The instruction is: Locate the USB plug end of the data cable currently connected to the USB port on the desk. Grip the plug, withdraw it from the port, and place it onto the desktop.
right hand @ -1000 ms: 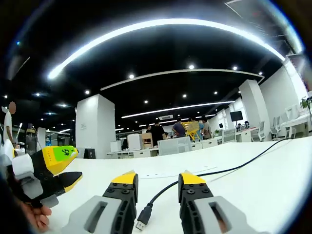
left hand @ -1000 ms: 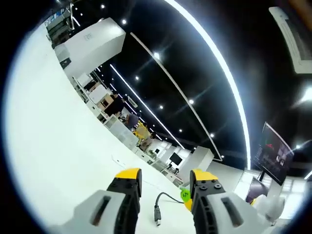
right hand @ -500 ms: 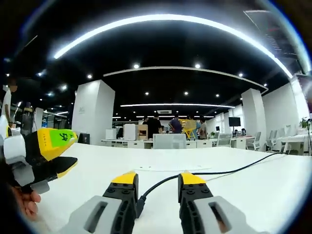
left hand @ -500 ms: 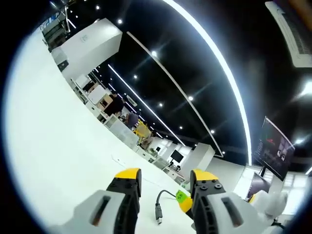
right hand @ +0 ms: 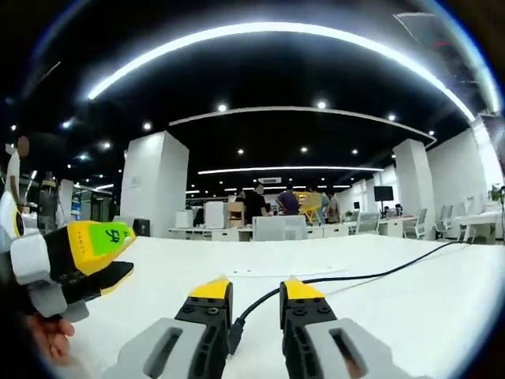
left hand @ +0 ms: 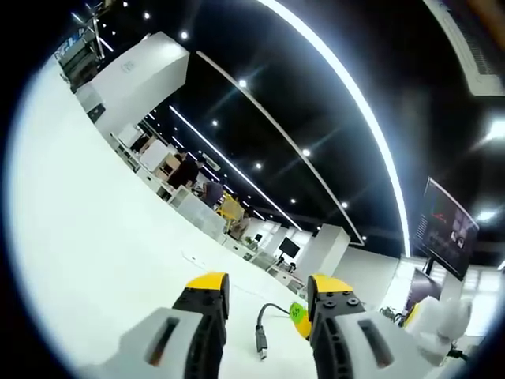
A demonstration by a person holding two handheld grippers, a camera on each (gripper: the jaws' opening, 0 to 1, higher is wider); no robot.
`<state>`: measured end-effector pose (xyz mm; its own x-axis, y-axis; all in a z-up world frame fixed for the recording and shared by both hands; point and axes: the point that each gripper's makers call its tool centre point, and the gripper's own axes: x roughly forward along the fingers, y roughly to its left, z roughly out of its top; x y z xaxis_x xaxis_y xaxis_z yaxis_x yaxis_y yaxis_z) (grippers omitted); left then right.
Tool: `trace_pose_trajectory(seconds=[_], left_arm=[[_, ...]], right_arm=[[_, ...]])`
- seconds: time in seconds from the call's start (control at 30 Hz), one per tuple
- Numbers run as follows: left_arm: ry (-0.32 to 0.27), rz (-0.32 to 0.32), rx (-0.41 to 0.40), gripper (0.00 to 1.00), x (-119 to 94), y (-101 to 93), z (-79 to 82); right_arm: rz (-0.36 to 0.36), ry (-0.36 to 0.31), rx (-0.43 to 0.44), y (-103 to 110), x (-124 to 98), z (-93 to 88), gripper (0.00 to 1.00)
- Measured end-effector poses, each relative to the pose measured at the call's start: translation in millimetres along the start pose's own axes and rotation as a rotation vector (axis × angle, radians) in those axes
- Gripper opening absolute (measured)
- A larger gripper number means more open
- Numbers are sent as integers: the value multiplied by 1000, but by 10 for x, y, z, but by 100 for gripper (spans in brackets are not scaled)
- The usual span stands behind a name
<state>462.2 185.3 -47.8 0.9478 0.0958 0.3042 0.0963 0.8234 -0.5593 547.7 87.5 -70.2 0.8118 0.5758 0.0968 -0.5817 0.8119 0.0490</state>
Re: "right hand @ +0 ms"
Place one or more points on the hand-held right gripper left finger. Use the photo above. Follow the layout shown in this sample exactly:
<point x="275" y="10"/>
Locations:
<point x="197" y="339"/>

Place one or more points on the white box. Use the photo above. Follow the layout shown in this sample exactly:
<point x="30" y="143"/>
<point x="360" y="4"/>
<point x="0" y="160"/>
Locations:
<point x="214" y="215"/>

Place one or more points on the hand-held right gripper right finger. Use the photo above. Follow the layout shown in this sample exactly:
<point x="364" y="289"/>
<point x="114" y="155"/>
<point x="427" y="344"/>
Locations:
<point x="311" y="339"/>

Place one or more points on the long curved ceiling light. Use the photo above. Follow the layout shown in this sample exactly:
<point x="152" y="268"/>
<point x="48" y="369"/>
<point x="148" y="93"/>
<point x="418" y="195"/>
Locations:
<point x="276" y="28"/>

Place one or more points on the black monitor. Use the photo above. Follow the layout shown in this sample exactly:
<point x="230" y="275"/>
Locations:
<point x="383" y="193"/>

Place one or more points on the straight ceiling light strip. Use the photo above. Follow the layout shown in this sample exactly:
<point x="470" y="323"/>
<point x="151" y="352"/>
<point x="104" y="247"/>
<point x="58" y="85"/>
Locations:
<point x="292" y="169"/>

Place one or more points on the white office chair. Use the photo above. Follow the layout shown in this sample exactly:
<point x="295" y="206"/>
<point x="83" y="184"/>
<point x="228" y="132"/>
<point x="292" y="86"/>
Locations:
<point x="367" y="223"/>
<point x="417" y="223"/>
<point x="445" y="221"/>

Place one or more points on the person's left hand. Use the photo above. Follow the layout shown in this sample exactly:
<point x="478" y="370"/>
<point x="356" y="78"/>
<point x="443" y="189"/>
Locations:
<point x="53" y="337"/>

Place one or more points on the wooden shelf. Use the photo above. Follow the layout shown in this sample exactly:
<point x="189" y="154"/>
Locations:
<point x="236" y="215"/>

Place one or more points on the yellow metal frame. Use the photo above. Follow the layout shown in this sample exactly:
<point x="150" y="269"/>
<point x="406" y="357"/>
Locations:
<point x="311" y="209"/>

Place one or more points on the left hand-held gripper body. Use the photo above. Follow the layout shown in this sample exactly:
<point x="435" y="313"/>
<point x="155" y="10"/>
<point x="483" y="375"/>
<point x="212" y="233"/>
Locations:
<point x="29" y="256"/>

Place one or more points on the green potted plant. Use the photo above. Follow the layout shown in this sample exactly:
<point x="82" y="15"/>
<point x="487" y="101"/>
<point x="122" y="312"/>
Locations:
<point x="496" y="192"/>

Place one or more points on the white desk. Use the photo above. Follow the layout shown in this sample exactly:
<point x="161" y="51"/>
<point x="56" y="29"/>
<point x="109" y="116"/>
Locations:
<point x="394" y="316"/>

